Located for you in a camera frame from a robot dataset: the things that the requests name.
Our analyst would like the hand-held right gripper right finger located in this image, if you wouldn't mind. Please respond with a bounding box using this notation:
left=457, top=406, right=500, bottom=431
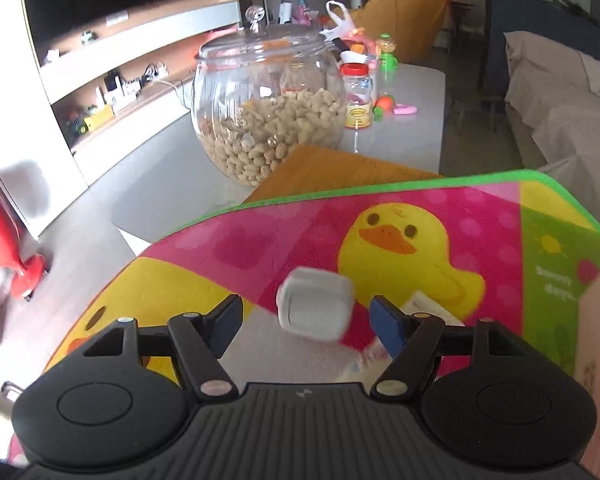
left=369, top=295, right=527, bottom=404

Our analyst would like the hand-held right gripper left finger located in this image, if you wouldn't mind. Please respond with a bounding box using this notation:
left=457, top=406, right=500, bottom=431
left=81, top=293, right=244, bottom=404

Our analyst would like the white USB charger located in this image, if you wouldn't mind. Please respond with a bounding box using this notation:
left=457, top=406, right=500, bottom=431
left=277, top=267, right=355, bottom=343

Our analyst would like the colourful cartoon play mat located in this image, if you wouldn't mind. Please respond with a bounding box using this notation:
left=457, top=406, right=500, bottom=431
left=42, top=170, right=600, bottom=413

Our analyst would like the orange textured mat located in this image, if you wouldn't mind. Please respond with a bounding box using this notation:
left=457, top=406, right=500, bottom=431
left=245, top=144, right=441, bottom=204

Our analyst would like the glass jar of peanuts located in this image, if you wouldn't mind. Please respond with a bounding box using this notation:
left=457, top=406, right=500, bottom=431
left=190, top=4, right=348, bottom=188

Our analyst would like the small red-lidded plastic jar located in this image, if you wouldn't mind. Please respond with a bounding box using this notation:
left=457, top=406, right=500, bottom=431
left=339, top=61, right=376, bottom=132

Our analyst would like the yellow toy truck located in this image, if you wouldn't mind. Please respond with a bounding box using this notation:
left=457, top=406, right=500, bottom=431
left=65, top=102, right=116, bottom=136

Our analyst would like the green toy candy dispenser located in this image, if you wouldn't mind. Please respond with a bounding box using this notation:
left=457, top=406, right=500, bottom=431
left=375, top=34, right=400, bottom=76

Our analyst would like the grey sofa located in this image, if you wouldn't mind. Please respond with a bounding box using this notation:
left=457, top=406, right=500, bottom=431
left=502, top=30, right=600, bottom=196

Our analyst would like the white television cabinet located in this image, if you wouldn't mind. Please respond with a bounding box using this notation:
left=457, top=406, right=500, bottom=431
left=17, top=0, right=241, bottom=161

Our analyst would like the white plastic bag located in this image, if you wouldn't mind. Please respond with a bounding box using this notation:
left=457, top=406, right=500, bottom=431
left=325, top=0, right=356, bottom=43

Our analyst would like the yellow armchair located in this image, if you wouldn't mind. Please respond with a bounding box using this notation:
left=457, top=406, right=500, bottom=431
left=352, top=0, right=453, bottom=63

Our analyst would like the dark blue cabinet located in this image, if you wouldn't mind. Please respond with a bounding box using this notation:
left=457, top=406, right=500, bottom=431
left=482, top=0, right=600, bottom=96

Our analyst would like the black television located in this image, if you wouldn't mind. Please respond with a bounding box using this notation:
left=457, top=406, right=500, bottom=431
left=17, top=0, right=228, bottom=68

